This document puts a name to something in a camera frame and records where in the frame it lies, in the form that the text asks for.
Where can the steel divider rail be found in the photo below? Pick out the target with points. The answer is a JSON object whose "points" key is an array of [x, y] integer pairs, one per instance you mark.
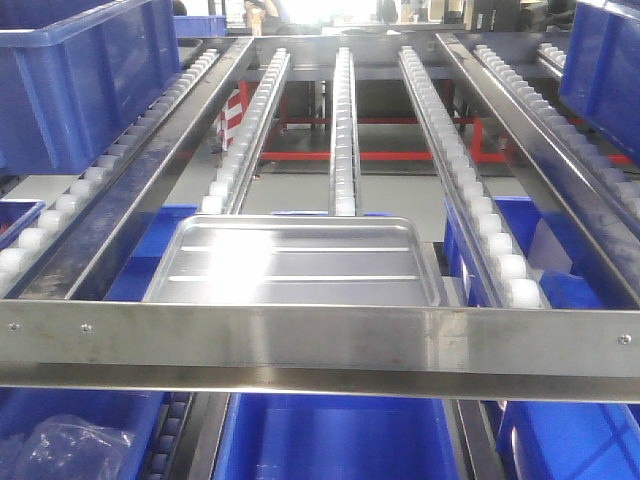
{"points": [[598, 232], [84, 261]]}

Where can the centre white roller track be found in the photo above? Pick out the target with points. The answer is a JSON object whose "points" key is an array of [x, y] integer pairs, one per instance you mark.
{"points": [[344, 169]]}

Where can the blue bin middle centre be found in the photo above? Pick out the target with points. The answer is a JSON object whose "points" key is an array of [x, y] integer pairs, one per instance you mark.
{"points": [[131, 283]]}

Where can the blue bin middle right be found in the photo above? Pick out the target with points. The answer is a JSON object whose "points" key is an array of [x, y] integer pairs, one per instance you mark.
{"points": [[559, 278]]}

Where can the right white roller track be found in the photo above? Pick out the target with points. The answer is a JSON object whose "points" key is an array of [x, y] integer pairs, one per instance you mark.
{"points": [[617, 185]]}

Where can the clear plastic bag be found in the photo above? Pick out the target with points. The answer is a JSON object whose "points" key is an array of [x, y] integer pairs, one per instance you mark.
{"points": [[66, 447]]}

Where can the blue bin small far left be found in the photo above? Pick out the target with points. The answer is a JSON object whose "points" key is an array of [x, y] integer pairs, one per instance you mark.
{"points": [[17, 215]]}

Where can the steel front shelf beam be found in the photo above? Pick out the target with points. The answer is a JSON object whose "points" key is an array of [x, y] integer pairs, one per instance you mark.
{"points": [[466, 353]]}

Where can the blue bin lower right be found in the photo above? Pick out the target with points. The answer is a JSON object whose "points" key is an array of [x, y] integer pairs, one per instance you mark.
{"points": [[564, 440]]}

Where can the blue bin lower left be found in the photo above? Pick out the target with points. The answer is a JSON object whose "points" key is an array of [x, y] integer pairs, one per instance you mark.
{"points": [[23, 408]]}

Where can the blue bin upper left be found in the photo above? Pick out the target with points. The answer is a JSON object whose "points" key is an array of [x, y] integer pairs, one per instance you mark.
{"points": [[75, 75]]}

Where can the left steel divider rail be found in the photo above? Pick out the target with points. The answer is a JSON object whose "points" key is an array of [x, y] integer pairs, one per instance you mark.
{"points": [[84, 261]]}

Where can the left white roller track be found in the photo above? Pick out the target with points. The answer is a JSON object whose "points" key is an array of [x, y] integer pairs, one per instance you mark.
{"points": [[34, 232]]}

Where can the centre-left white roller track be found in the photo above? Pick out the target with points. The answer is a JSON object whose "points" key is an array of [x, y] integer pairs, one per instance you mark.
{"points": [[233, 178]]}

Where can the right steel divider rail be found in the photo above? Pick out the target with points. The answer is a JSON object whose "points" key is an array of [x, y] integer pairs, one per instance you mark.
{"points": [[598, 232]]}

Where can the small silver ribbed tray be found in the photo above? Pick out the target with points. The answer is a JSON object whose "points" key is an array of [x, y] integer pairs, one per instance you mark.
{"points": [[288, 259]]}

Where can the blue bin lower centre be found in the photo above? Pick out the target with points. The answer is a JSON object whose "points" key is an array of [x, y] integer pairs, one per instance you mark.
{"points": [[287, 436]]}

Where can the centre-right white roller track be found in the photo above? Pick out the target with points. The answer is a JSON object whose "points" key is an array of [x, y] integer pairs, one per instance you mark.
{"points": [[497, 270]]}

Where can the blue bin upper right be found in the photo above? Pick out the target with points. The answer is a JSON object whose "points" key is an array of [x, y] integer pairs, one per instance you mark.
{"points": [[600, 81]]}

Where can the red floor frame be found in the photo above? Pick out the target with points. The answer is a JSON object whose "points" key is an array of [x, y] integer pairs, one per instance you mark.
{"points": [[388, 129]]}

